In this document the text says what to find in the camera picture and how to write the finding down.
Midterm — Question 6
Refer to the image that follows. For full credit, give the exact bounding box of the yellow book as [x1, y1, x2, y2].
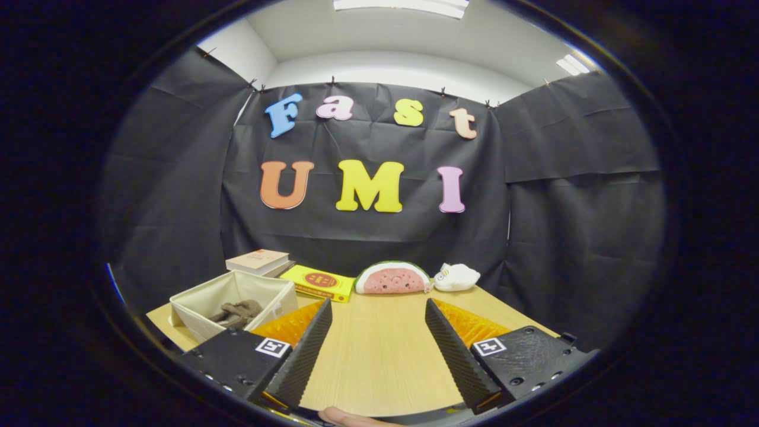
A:
[280, 265, 356, 303]

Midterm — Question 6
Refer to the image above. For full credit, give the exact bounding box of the watermelon slice plush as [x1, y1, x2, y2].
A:
[354, 261, 432, 295]

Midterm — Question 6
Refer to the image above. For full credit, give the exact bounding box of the small ceiling light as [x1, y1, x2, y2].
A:
[556, 53, 592, 76]

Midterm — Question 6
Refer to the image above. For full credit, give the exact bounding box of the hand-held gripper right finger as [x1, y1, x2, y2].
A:
[425, 298, 594, 415]

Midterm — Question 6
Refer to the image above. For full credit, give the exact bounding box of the long ceiling light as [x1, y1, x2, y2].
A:
[333, 0, 469, 20]

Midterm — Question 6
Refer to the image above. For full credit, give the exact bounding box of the white plush toy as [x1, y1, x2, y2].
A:
[433, 263, 481, 292]

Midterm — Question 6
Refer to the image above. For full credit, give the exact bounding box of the beige book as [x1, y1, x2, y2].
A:
[225, 249, 290, 275]

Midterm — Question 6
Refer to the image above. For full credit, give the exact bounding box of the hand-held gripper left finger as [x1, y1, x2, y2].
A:
[181, 298, 333, 413]

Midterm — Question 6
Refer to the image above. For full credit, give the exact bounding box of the brown fuzzy shoe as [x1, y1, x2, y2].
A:
[222, 299, 263, 318]
[209, 307, 253, 330]

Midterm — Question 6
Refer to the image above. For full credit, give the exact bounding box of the beige fabric storage box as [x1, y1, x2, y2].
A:
[170, 270, 299, 343]

